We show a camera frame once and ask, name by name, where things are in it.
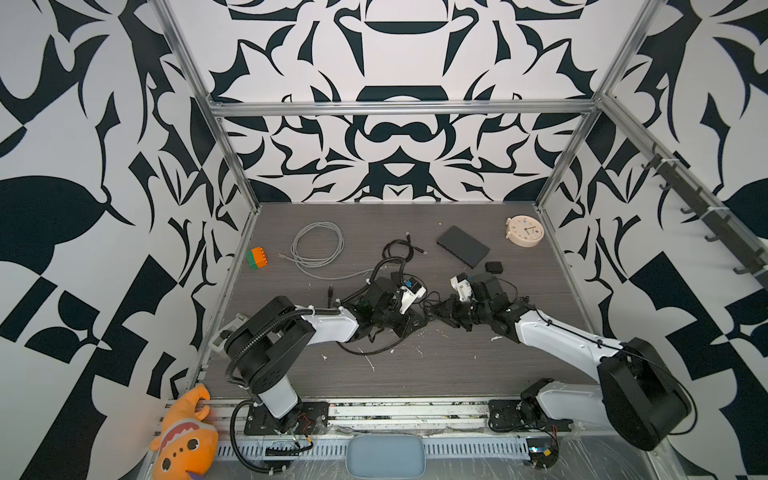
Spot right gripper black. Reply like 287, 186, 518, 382
430, 294, 493, 331

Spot long black cable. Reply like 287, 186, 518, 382
326, 286, 415, 358

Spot black power adapter with cable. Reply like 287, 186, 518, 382
388, 273, 452, 330

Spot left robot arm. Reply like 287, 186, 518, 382
210, 277, 427, 422

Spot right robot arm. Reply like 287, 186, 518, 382
426, 273, 698, 451

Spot orange green toy block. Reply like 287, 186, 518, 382
245, 247, 268, 269

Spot grey blue cushion pad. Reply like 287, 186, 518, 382
345, 434, 426, 479

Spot orange plush fish toy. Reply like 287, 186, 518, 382
149, 384, 219, 480

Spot small black coiled cable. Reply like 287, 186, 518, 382
382, 233, 430, 265

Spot black flat switch box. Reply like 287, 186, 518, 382
436, 226, 490, 268

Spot grey coiled ethernet cable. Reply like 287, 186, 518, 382
278, 221, 376, 282

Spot black wall hook rail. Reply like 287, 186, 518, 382
643, 143, 767, 290

